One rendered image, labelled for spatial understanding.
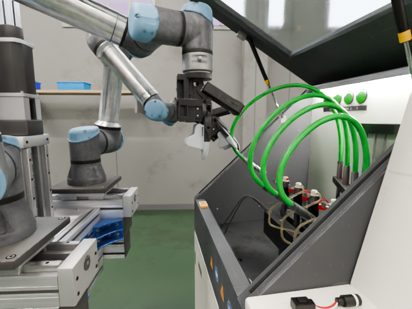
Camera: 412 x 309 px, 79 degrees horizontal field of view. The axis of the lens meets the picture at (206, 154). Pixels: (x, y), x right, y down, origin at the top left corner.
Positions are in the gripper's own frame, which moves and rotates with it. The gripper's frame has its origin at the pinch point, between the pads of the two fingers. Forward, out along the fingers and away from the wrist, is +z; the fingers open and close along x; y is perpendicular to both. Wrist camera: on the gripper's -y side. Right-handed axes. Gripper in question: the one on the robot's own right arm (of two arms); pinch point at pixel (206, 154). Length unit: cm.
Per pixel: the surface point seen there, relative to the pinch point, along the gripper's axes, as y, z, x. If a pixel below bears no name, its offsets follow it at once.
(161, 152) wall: 10, 38, -291
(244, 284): -5.5, 26.3, 16.0
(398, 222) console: -28.5, 8.6, 28.8
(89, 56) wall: 100, -90, -303
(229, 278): -3.0, 26.5, 13.1
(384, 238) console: -27.6, 12.2, 27.2
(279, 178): -14.4, 3.9, 12.7
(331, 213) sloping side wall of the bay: -21.2, 9.1, 21.4
